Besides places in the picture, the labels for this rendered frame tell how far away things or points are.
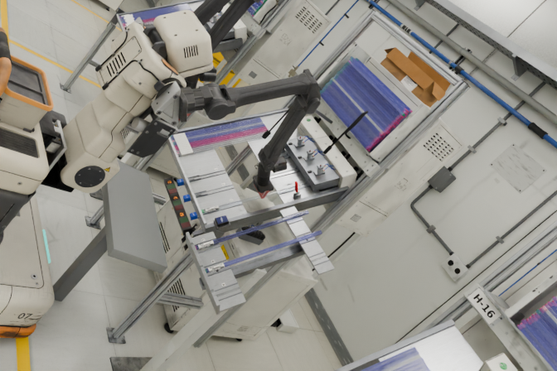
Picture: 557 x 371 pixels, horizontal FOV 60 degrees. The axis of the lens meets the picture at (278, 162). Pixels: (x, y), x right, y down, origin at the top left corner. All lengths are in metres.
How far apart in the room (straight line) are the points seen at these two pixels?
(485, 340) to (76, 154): 1.64
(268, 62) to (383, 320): 2.03
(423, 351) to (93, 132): 1.39
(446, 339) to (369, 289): 1.94
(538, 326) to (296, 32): 2.42
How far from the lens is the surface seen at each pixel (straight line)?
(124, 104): 1.73
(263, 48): 3.45
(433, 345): 1.92
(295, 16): 3.44
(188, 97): 1.57
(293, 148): 2.43
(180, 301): 2.39
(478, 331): 2.10
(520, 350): 1.89
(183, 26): 1.70
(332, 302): 3.99
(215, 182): 2.31
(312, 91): 1.77
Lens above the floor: 1.66
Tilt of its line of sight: 15 degrees down
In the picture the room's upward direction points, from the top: 44 degrees clockwise
